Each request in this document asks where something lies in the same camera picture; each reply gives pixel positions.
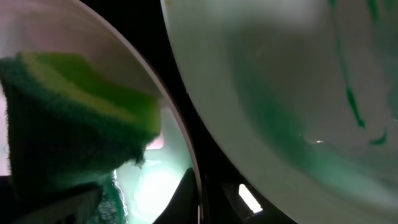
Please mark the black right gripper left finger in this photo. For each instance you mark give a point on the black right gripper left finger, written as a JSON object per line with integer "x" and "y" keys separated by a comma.
{"x": 183, "y": 206}

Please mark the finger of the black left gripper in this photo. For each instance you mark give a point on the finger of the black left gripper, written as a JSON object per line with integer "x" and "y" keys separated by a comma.
{"x": 74, "y": 205}

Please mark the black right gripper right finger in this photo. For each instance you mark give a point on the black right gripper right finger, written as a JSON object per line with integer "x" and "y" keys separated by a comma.
{"x": 218, "y": 209}

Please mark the green scouring sponge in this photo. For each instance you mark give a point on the green scouring sponge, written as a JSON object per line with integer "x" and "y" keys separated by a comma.
{"x": 68, "y": 130}

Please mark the mint green plate front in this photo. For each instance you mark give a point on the mint green plate front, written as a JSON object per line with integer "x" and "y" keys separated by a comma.
{"x": 301, "y": 96}

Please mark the white plate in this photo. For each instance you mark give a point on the white plate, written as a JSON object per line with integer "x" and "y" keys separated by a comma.
{"x": 70, "y": 26}

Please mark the black round tray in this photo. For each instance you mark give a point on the black round tray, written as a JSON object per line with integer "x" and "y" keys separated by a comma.
{"x": 141, "y": 22}

